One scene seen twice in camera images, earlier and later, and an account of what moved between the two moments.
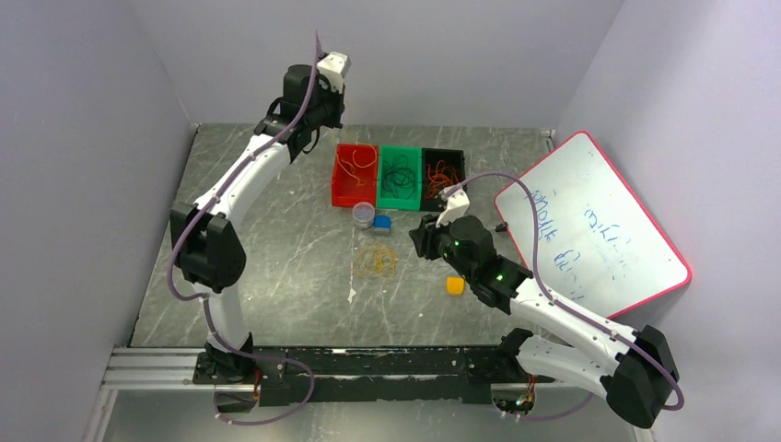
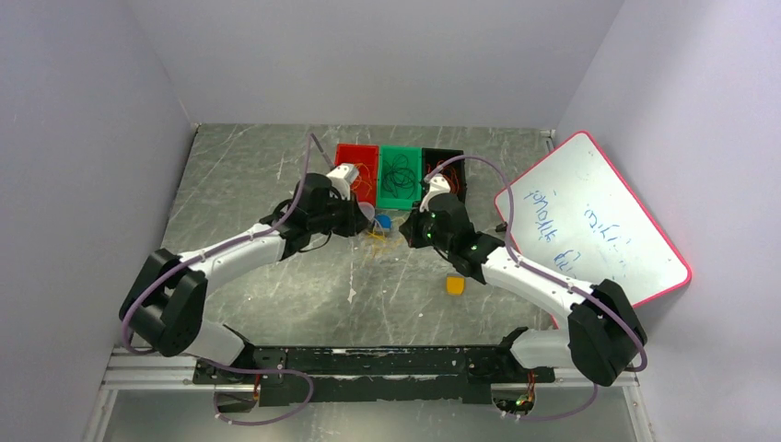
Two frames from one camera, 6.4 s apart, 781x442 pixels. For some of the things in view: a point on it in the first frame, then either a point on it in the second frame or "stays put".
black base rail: [386, 375] stays put
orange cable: [444, 177] stays put
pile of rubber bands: [376, 261] -> [379, 238]
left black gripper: [339, 99] -> [355, 221]
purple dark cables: [398, 175] stays put
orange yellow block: [455, 284] stays put
